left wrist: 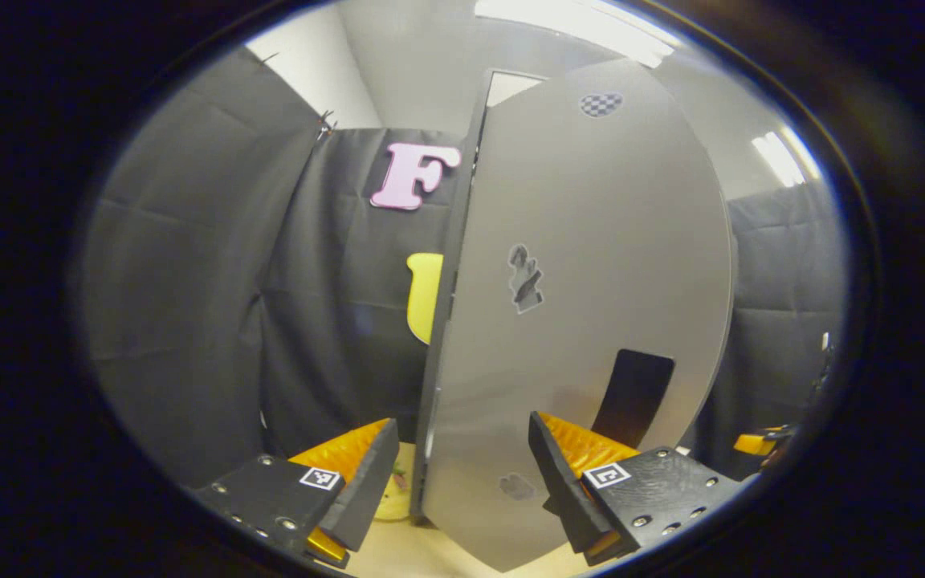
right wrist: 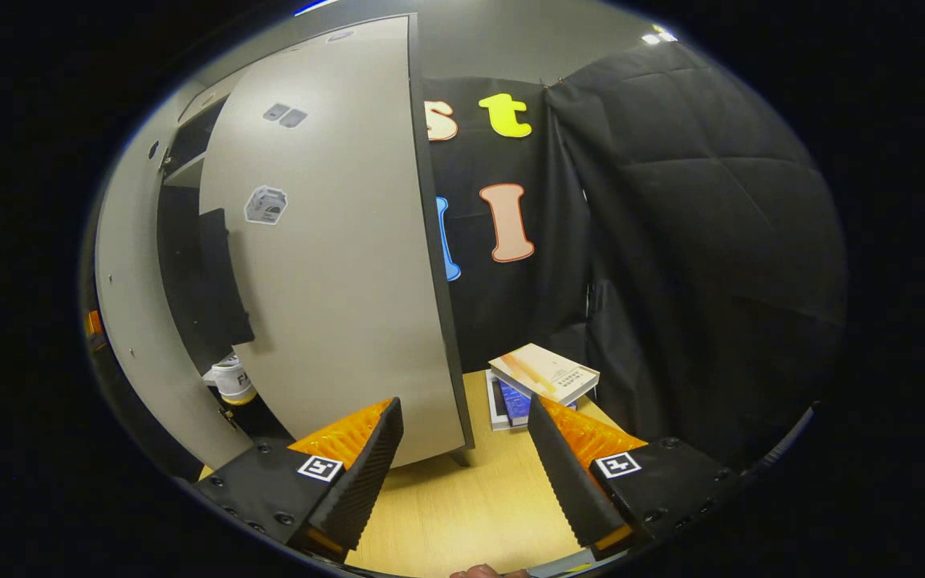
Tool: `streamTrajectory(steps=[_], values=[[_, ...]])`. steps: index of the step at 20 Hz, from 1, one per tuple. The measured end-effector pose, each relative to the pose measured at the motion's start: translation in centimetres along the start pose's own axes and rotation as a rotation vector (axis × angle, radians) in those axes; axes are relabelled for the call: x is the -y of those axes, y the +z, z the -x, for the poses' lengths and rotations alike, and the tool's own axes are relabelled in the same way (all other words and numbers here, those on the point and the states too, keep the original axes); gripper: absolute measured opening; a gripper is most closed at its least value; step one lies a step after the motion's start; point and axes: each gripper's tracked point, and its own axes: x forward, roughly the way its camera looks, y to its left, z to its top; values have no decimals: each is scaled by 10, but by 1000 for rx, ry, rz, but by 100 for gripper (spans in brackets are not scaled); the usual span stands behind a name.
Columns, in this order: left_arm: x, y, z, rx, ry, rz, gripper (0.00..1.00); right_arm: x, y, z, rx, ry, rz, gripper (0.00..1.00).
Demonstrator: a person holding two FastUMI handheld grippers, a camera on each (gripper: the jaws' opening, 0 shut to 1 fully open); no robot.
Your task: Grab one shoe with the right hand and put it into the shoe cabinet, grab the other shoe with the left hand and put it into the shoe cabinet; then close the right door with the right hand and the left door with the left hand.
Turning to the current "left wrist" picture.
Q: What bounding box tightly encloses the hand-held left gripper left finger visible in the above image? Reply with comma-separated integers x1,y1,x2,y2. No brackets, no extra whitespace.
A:
189,417,401,569

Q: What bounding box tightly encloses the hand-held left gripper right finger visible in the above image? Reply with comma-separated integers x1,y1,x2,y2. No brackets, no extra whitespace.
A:
528,410,744,567

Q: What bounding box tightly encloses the grey shoe cabinet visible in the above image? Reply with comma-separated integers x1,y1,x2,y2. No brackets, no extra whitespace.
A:
410,68,548,523

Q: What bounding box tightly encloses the grey cabinet door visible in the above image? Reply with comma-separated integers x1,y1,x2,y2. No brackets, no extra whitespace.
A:
421,58,735,572

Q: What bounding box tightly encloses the yellow object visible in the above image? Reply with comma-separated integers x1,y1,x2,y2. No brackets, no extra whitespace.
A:
374,462,415,521

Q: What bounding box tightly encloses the ceiling light panel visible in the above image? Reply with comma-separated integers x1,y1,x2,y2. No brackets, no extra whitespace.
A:
752,127,823,189

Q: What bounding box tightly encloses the black backdrop cloth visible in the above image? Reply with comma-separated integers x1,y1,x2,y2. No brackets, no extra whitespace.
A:
81,48,849,486

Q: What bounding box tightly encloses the black door handle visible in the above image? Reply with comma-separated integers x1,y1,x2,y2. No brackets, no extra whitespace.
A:
591,349,676,450

